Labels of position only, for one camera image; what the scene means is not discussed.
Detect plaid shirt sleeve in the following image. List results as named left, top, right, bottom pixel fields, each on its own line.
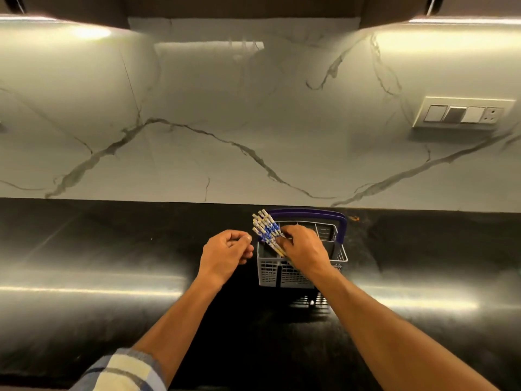
left=68, top=348, right=168, bottom=391

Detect bundle of white blue pens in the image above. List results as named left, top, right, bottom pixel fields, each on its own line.
left=251, top=209, right=288, bottom=258

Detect person's left hand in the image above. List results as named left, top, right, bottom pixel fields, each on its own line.
left=197, top=229, right=255, bottom=289

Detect white wall switch panel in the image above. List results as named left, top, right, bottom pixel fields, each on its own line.
left=412, top=96, right=517, bottom=131

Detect dark upper cabinet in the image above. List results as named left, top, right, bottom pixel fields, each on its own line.
left=0, top=0, right=521, bottom=30

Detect person's right hand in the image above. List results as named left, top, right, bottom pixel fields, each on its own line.
left=276, top=224, right=334, bottom=278

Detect grey cutlery basket blue handle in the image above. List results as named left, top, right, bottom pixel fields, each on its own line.
left=256, top=208, right=349, bottom=290

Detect under-cabinet light strip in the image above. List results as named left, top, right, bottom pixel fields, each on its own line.
left=407, top=17, right=521, bottom=26

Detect person's right forearm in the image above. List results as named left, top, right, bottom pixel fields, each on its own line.
left=311, top=268, right=502, bottom=391

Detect person's left forearm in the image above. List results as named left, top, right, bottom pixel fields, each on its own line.
left=133, top=278, right=224, bottom=388

